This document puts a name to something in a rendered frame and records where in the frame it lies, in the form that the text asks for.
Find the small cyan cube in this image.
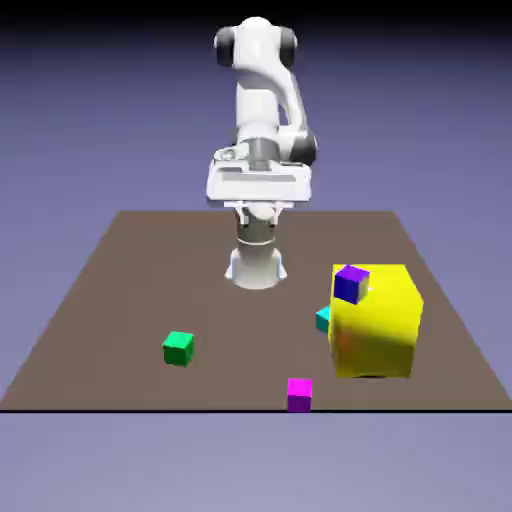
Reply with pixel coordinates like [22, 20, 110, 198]
[314, 304, 332, 334]

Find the small green cube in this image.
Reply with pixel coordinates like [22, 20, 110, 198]
[161, 330, 196, 368]

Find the large yellow box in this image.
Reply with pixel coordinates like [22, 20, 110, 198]
[327, 263, 425, 380]

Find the small blue cube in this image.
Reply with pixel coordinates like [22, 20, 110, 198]
[332, 264, 371, 306]

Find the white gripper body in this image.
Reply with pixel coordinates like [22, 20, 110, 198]
[205, 158, 313, 210]

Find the small magenta cube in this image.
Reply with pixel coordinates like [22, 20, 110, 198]
[286, 377, 314, 413]

